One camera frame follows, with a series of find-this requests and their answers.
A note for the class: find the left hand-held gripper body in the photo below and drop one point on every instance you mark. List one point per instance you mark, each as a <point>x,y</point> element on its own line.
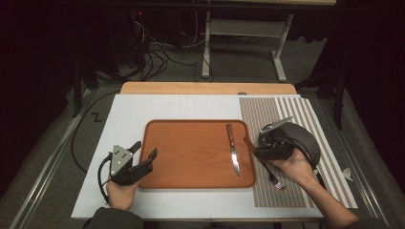
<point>119,160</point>

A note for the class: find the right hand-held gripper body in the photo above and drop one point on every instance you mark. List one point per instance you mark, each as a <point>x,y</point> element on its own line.
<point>275,143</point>

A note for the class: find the dark grey textured plate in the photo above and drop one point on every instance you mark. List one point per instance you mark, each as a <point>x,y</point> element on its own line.
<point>305,138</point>

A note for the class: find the brown wooden tray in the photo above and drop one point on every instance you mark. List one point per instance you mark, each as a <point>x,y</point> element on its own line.
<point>191,152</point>

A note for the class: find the person's right hand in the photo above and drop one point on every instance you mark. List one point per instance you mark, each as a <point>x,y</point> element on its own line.
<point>294,168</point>

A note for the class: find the person's left hand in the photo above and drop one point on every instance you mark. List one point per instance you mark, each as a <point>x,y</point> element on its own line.
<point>121,195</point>

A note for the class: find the white board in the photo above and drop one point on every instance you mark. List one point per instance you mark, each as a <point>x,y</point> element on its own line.
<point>133,111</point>

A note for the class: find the striped woven placemat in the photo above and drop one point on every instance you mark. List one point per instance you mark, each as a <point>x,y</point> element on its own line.
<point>264,108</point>

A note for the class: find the black stand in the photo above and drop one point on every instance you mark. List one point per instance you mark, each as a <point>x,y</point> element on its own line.
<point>77,92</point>
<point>339,101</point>

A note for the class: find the white crumpled paper scrap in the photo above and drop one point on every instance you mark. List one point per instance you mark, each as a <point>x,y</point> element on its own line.
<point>347,174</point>

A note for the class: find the light wooden table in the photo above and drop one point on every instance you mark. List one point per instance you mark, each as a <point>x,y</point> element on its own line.
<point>207,88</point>

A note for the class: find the metal floor rail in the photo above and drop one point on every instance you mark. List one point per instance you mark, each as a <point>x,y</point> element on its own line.
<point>366,197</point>
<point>47,165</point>

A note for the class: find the white metal desk frame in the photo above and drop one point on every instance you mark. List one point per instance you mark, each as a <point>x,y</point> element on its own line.
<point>245,28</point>

